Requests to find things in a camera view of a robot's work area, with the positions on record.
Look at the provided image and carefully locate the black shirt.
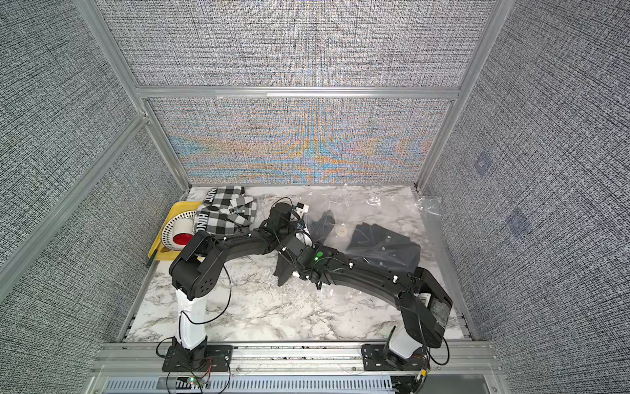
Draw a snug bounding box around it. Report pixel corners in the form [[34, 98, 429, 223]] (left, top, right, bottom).
[[346, 223, 422, 272]]

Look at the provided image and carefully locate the clear vacuum bag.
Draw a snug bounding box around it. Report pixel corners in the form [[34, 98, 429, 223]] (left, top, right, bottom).
[[293, 186, 445, 285]]

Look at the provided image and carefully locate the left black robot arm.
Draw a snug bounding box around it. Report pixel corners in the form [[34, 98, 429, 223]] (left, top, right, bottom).
[[169, 198, 313, 351]]

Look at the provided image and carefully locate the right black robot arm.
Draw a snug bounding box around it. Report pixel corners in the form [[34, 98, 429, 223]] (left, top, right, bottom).
[[277, 237, 453, 349]]

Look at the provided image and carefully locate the black white checkered cloth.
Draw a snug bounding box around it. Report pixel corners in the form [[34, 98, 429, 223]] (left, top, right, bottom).
[[194, 186, 258, 236]]

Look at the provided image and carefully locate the yellow tray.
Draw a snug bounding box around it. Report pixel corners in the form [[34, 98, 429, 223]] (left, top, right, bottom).
[[148, 201, 201, 260]]

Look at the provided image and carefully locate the green pen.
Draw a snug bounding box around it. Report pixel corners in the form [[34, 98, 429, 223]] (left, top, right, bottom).
[[146, 250, 158, 270]]

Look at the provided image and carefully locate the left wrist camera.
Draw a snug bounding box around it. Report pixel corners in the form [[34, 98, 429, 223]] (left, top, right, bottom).
[[290, 203, 309, 221]]

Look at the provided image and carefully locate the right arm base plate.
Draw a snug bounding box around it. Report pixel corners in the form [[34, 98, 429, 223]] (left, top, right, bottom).
[[361, 344, 429, 371]]

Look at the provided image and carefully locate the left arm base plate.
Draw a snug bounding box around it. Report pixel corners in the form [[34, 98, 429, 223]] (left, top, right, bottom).
[[162, 344, 234, 373]]

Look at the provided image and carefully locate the aluminium front rail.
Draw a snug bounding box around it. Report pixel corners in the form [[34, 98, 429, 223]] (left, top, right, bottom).
[[81, 340, 510, 393]]

